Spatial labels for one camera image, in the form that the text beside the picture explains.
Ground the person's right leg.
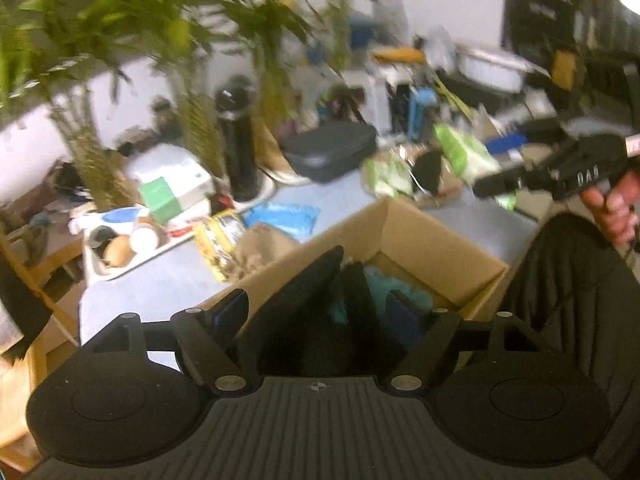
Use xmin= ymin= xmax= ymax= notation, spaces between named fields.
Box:
xmin=497 ymin=212 xmax=640 ymax=480

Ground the yellow packet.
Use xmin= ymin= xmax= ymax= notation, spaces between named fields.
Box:
xmin=371 ymin=45 xmax=427 ymax=64

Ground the white and blue tube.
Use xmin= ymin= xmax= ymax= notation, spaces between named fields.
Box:
xmin=69 ymin=206 xmax=142 ymax=235

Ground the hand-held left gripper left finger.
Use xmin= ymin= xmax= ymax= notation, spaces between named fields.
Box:
xmin=82 ymin=287 xmax=261 ymax=396

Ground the black eye mask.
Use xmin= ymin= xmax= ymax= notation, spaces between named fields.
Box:
xmin=414 ymin=151 xmax=447 ymax=195

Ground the light blue box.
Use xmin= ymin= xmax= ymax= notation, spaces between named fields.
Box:
xmin=407 ymin=87 xmax=438 ymax=142

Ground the green and white box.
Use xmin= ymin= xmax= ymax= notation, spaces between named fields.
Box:
xmin=137 ymin=160 xmax=215 ymax=225

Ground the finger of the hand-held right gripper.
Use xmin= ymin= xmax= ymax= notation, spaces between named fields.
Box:
xmin=485 ymin=117 xmax=571 ymax=161
xmin=472 ymin=162 xmax=556 ymax=200

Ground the orange packet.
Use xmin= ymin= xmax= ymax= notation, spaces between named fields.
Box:
xmin=550 ymin=49 xmax=578 ymax=92

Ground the dark cabinet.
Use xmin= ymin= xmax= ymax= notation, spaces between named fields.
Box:
xmin=502 ymin=0 xmax=640 ymax=61

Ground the black bag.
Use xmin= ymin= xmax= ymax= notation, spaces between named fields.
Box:
xmin=0 ymin=245 xmax=53 ymax=356

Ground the burlap drawstring pouch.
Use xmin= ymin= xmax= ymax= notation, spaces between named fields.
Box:
xmin=232 ymin=222 xmax=303 ymax=281

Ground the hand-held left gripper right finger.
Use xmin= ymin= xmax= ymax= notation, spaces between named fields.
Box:
xmin=377 ymin=289 xmax=556 ymax=395

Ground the grey hard case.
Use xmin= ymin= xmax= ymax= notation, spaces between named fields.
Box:
xmin=281 ymin=120 xmax=378 ymax=184

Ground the green and white wipe packet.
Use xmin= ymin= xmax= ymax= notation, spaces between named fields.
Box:
xmin=362 ymin=156 xmax=417 ymax=199
xmin=434 ymin=124 xmax=502 ymax=184

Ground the cluttered wooden shelf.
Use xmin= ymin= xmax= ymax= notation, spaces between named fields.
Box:
xmin=0 ymin=160 xmax=101 ymax=241

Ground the person's right hand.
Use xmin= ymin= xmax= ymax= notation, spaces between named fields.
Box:
xmin=580 ymin=167 xmax=640 ymax=247

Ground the cardboard box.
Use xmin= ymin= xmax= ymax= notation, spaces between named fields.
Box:
xmin=200 ymin=196 xmax=511 ymax=376

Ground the blue plastic packet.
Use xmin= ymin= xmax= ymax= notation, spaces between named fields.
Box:
xmin=242 ymin=200 xmax=321 ymax=238

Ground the white plastic bag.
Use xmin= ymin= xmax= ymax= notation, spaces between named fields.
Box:
xmin=124 ymin=142 xmax=201 ymax=181

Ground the dark round jar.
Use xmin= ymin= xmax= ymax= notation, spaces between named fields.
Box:
xmin=89 ymin=226 xmax=117 ymax=253

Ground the white round jar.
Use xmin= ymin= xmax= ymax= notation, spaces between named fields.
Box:
xmin=130 ymin=224 xmax=161 ymax=255

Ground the yellow wet wipes pack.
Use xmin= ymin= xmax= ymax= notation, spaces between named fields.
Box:
xmin=192 ymin=208 xmax=248 ymax=282

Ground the black knit hat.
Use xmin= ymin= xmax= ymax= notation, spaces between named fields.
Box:
xmin=237 ymin=246 xmax=401 ymax=378

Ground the open white box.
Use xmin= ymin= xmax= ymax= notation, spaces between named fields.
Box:
xmin=360 ymin=72 xmax=396 ymax=136

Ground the brown paper bag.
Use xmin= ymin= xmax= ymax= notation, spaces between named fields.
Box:
xmin=252 ymin=117 xmax=296 ymax=177

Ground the lucky bamboo in glass vase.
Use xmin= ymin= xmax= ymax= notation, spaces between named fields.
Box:
xmin=210 ymin=0 xmax=321 ymax=128
xmin=300 ymin=0 xmax=396 ymax=73
xmin=0 ymin=0 xmax=151 ymax=213
xmin=100 ymin=0 xmax=236 ymax=181

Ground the red and white box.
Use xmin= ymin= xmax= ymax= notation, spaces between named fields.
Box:
xmin=165 ymin=199 xmax=213 ymax=238

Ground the woven plate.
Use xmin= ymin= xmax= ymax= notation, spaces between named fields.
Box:
xmin=360 ymin=142 xmax=501 ymax=206

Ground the white plastic basin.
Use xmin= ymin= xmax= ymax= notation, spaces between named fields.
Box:
xmin=457 ymin=42 xmax=533 ymax=92

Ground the wooden chair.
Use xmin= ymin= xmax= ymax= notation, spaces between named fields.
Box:
xmin=0 ymin=225 xmax=88 ymax=473

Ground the blue bag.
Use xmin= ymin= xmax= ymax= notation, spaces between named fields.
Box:
xmin=345 ymin=10 xmax=386 ymax=43

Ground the tall black box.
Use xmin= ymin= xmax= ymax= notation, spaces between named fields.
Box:
xmin=387 ymin=80 xmax=413 ymax=136

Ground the black thermos bottle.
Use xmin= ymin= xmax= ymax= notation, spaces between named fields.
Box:
xmin=214 ymin=77 xmax=261 ymax=202

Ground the teal cloth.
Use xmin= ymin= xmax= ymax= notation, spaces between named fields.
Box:
xmin=330 ymin=265 xmax=433 ymax=326

